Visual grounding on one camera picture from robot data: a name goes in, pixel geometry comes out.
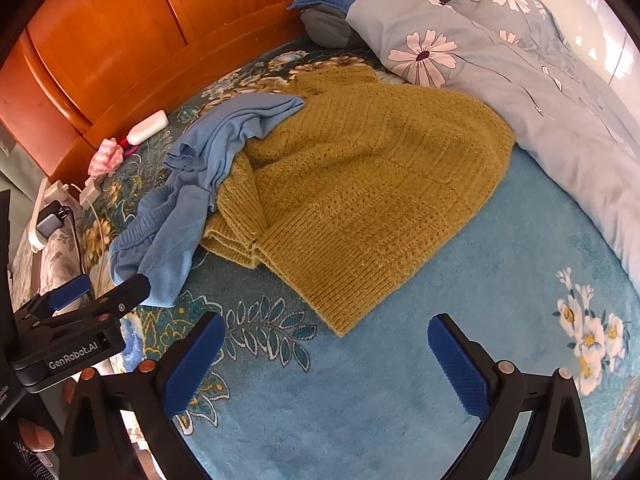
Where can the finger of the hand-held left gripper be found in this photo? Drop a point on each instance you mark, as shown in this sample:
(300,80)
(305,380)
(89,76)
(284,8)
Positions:
(127,296)
(75,288)

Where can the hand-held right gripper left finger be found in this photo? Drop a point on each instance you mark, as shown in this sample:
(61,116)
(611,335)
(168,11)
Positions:
(195,360)

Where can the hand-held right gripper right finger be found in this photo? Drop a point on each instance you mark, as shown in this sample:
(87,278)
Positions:
(460,365)

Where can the light blue fleece pants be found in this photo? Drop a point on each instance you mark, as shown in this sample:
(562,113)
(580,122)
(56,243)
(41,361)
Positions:
(175,230)

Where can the yellow knitted sweater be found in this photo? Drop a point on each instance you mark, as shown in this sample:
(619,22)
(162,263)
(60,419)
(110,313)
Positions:
(360,175)

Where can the white power strip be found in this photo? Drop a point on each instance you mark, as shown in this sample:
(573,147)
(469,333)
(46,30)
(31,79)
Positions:
(42,240)

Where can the teal floral bed blanket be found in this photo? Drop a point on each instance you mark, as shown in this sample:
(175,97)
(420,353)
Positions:
(400,385)

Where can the grey plug adapter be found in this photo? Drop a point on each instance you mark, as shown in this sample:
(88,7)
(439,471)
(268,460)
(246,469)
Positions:
(50,220)

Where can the white charger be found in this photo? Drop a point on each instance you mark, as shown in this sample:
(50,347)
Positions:
(91,191)

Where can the pink white cloth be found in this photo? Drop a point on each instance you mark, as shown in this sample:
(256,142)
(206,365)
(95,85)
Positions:
(105,157)

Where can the white plastic bottle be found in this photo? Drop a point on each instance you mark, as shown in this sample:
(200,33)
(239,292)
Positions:
(147,127)

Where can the wooden headboard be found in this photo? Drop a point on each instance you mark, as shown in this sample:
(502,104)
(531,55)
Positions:
(125,35)

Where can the light blue floral duvet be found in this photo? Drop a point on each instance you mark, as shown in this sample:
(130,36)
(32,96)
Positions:
(500,70)

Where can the grey pillow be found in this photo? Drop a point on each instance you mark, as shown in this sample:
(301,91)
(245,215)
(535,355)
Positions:
(325,27)

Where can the white glossy wardrobe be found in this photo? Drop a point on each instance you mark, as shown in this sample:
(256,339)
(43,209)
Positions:
(605,35)

